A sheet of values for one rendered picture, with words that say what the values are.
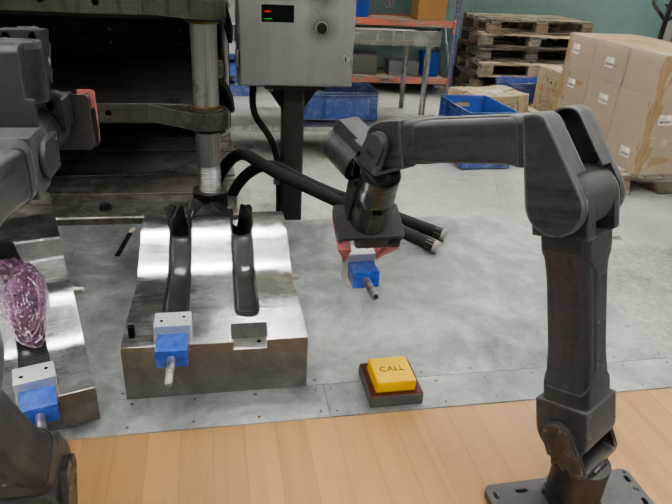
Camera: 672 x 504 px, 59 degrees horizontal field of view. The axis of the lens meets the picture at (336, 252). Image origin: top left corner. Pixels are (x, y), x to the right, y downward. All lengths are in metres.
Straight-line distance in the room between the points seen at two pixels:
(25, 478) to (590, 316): 0.56
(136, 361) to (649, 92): 4.05
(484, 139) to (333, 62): 0.98
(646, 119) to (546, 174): 3.92
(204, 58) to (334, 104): 3.21
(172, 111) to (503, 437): 1.05
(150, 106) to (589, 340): 1.18
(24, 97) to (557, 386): 0.63
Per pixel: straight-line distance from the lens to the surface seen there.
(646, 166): 4.62
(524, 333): 1.13
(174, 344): 0.85
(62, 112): 0.73
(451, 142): 0.72
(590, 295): 0.68
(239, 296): 0.99
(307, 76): 1.63
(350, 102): 4.65
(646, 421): 1.02
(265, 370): 0.90
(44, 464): 0.63
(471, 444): 0.88
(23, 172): 0.58
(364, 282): 0.93
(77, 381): 0.90
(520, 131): 0.66
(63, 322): 0.99
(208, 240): 1.10
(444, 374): 0.99
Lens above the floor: 1.39
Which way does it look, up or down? 26 degrees down
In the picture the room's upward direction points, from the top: 3 degrees clockwise
